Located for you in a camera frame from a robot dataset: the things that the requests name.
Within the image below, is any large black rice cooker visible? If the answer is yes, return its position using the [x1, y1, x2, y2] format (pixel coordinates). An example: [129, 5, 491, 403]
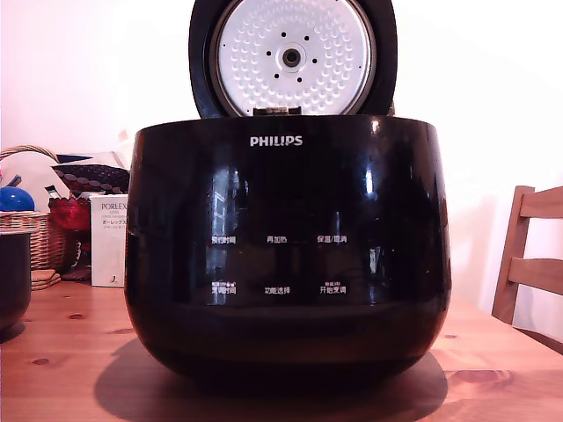
[124, 0, 452, 392]

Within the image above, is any dark metallic inner pot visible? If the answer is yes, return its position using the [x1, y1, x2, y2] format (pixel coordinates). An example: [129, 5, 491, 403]
[0, 227, 40, 334]

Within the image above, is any white Porlex box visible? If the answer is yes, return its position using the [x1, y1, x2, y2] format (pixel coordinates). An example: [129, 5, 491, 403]
[89, 194, 129, 288]

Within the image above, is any patterned cushion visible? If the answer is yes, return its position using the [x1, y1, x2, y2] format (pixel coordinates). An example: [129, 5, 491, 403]
[44, 151, 130, 200]

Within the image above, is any woven wicker basket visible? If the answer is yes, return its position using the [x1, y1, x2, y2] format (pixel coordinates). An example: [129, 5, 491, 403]
[0, 145, 68, 275]

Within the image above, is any woven coaster stack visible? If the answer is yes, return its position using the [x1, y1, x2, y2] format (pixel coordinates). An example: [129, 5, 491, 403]
[29, 270, 62, 292]

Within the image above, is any wooden chair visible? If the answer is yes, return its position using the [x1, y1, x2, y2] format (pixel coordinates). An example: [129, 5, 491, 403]
[491, 185, 563, 338]

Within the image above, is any blue ball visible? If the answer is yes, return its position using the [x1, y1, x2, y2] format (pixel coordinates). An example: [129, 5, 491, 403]
[0, 186, 36, 213]

